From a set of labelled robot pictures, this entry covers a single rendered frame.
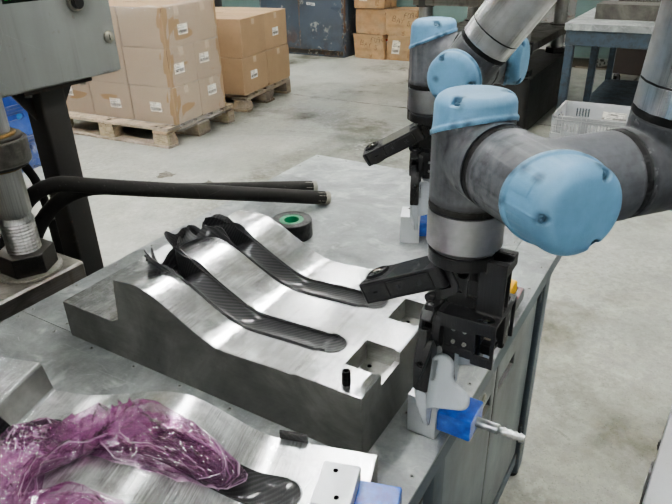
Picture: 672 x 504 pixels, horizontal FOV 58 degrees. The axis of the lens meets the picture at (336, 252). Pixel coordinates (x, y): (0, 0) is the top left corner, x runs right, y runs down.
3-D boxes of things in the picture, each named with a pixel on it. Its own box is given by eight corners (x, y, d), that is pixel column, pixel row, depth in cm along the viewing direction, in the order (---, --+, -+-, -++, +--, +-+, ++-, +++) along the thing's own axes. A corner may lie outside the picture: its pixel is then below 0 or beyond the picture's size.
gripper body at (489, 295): (489, 377, 62) (501, 273, 56) (411, 352, 66) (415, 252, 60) (512, 339, 67) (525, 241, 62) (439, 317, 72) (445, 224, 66)
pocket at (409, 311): (435, 330, 82) (437, 307, 80) (419, 351, 78) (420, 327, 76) (404, 321, 84) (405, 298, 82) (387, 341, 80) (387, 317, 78)
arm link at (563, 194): (677, 149, 44) (576, 113, 53) (544, 170, 41) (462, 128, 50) (653, 247, 48) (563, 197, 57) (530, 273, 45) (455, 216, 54)
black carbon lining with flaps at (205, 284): (393, 309, 84) (395, 248, 79) (332, 375, 71) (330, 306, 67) (202, 253, 100) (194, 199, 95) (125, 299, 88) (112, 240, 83)
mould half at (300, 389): (449, 341, 88) (455, 259, 82) (361, 461, 69) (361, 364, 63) (191, 262, 112) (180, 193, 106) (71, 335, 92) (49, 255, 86)
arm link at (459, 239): (415, 212, 58) (447, 184, 64) (413, 254, 60) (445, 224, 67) (491, 228, 55) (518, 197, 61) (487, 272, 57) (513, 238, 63)
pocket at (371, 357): (400, 376, 74) (400, 351, 72) (379, 402, 70) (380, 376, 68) (366, 364, 76) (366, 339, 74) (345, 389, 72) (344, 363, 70)
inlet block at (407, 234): (469, 234, 119) (471, 209, 117) (469, 246, 115) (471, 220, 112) (401, 231, 121) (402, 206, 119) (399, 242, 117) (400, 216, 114)
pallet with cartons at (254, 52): (292, 91, 584) (287, 8, 550) (248, 112, 517) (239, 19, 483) (187, 83, 627) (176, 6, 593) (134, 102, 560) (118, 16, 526)
